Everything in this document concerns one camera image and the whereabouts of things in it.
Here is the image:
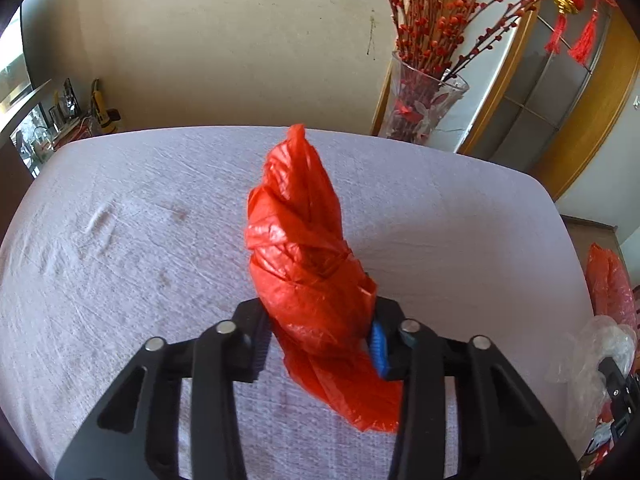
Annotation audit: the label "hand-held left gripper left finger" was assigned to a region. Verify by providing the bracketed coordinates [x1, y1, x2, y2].
[54, 299, 275, 480]

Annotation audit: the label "yellow hand tool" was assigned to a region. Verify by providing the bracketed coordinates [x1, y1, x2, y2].
[89, 78, 121, 135]

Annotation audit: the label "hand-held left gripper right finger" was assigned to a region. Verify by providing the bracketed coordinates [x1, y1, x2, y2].
[369, 296, 584, 480]

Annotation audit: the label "wooden cabinet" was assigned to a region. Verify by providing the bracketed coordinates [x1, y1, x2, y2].
[0, 79, 58, 196]

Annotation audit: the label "clear plastic bag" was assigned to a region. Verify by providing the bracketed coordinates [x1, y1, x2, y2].
[546, 314, 638, 387]

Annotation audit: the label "red tasselled hanging decoration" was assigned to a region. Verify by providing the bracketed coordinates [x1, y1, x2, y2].
[567, 0, 618, 67]

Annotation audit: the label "red box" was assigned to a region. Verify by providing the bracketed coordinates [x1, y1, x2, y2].
[59, 119, 96, 145]

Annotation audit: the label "knotted red plastic bag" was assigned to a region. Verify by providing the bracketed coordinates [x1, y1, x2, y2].
[244, 123, 405, 436]

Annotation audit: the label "red berry branches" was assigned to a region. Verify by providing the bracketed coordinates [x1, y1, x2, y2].
[372, 0, 553, 83]

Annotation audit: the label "wooden door frame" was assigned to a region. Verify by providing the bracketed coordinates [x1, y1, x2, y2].
[370, 0, 640, 202]

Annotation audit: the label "clear glass vase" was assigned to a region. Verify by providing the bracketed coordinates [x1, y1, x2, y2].
[378, 50, 471, 147]

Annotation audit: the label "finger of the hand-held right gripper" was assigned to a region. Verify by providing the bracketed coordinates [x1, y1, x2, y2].
[607, 412, 633, 442]
[597, 356, 640, 413]

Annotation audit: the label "frosted glass door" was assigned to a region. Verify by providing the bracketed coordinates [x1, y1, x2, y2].
[470, 5, 613, 173]

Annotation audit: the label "large orange-red plastic bag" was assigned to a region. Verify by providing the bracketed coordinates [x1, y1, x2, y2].
[584, 242, 640, 332]

